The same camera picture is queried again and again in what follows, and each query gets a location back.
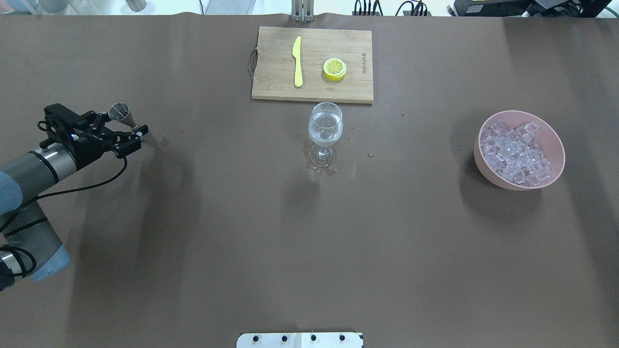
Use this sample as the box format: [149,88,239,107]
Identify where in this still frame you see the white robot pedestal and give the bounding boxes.
[236,331,365,348]

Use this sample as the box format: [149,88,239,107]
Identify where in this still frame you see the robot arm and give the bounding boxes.
[0,103,149,290]

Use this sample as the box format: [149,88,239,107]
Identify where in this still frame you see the yellow lemon slice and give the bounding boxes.
[323,58,347,82]

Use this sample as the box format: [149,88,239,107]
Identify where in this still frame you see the yellow plastic knife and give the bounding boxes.
[292,36,304,88]

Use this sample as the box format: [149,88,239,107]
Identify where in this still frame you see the clear wine glass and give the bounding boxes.
[308,102,343,168]

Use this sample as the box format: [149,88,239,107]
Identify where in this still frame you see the black monitor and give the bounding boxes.
[453,0,611,18]

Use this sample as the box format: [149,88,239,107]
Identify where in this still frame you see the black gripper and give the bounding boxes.
[69,111,149,167]

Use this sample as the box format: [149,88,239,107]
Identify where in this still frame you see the steel jigger cup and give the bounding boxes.
[107,102,138,130]

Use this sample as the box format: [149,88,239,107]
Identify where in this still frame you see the pink bowl of ice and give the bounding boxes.
[473,110,566,191]

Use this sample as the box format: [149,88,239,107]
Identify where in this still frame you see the bamboo cutting board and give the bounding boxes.
[251,26,374,105]

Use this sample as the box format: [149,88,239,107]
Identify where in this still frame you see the aluminium frame post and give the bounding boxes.
[290,0,315,23]

